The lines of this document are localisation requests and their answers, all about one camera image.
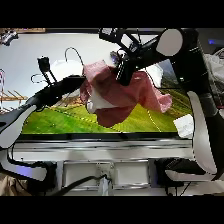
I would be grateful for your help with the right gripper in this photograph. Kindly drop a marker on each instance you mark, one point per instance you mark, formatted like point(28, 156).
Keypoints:
point(125, 70)

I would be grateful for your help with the pink garment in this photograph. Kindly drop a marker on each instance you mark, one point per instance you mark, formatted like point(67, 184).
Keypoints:
point(117, 94)

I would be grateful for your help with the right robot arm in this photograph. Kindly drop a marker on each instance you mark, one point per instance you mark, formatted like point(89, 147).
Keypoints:
point(187, 61)

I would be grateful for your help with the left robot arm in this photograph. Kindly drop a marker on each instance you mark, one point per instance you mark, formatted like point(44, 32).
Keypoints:
point(50, 94)

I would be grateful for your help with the heap of clothes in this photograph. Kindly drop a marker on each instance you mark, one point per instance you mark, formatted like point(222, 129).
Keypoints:
point(214, 75)

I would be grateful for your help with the white garment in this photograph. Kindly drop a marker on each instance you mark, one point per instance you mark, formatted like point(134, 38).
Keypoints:
point(184, 126)

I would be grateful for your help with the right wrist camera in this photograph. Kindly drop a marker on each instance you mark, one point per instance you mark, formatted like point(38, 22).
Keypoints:
point(107, 33)

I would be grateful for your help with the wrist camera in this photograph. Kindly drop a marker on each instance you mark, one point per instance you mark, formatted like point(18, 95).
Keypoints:
point(43, 64)
point(107, 33)

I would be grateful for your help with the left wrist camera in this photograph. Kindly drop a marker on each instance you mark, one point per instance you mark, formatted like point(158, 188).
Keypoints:
point(43, 64)

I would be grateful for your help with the silver frame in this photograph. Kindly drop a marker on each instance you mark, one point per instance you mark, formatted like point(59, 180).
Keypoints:
point(100, 150)

